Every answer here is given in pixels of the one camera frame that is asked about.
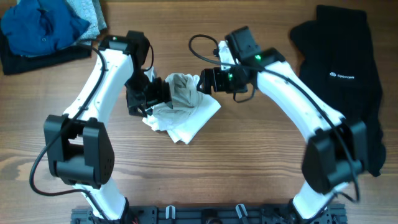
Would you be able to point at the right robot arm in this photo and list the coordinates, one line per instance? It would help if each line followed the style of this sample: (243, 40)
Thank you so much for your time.
(336, 148)

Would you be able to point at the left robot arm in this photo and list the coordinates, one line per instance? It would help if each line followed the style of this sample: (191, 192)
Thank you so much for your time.
(78, 147)

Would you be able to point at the blue shirt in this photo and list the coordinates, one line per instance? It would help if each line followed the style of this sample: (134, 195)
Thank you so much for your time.
(34, 28)

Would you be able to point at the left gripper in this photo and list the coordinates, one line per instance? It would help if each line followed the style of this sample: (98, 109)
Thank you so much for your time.
(161, 94)

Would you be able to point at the white t-shirt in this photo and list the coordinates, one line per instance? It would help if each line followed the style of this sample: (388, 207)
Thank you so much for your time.
(190, 112)

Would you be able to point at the black folded garment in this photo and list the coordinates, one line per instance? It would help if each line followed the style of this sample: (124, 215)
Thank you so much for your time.
(13, 64)

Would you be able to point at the light grey folded garment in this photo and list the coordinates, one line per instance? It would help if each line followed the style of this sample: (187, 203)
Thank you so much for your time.
(91, 11)

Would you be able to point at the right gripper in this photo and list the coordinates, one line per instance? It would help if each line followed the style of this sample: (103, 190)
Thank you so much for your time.
(219, 84)

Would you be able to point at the black garment with logo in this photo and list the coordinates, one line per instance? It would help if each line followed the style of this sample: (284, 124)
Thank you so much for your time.
(339, 67)

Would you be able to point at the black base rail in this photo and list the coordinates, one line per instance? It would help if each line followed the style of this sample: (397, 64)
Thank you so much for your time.
(217, 214)

